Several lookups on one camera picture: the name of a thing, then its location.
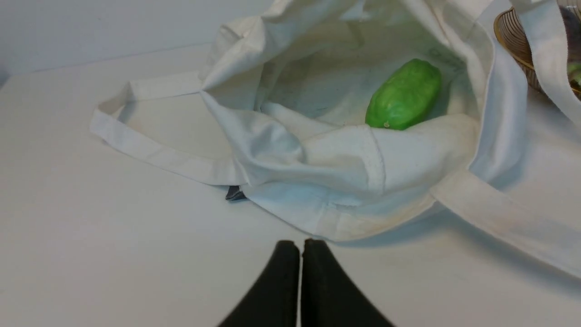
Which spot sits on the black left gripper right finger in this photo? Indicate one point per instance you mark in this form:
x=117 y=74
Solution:
x=329 y=298

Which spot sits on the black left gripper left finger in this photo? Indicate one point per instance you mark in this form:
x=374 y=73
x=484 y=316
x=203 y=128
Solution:
x=272 y=299

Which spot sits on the white cloth tote bag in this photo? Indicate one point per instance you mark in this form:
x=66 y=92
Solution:
x=277 y=111

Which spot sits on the gold-rimmed glass plate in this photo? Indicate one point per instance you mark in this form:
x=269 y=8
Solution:
x=511 y=36

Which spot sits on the green leafy herb bottom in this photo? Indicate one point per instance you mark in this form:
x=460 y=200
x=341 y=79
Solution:
x=574 y=73

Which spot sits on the purple eggplant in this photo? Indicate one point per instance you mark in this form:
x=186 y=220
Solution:
x=572 y=28

